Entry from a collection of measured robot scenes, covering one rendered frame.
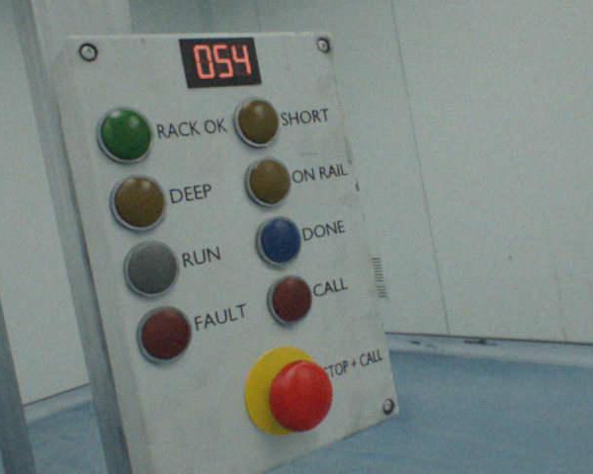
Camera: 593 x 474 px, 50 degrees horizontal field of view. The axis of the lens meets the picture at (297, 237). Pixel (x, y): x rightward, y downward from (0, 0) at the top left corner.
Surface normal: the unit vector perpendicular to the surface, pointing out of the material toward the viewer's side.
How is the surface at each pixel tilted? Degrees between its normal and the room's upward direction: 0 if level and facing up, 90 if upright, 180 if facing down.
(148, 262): 88
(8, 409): 90
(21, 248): 90
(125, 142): 93
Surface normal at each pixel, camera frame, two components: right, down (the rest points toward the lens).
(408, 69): -0.76, 0.18
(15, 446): 0.52, -0.05
